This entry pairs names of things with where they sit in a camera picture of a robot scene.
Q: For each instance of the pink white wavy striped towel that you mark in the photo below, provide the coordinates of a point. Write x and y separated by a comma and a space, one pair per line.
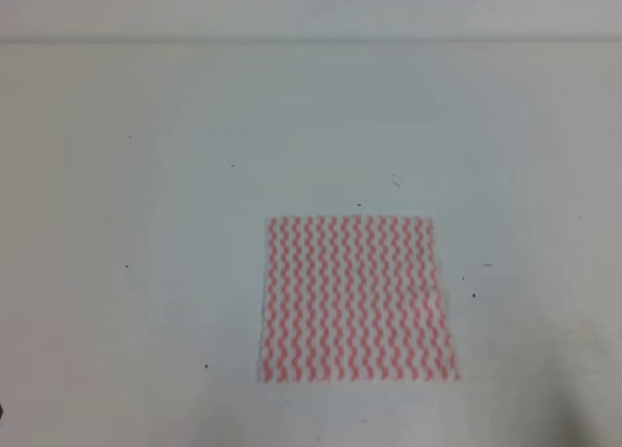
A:
353, 298

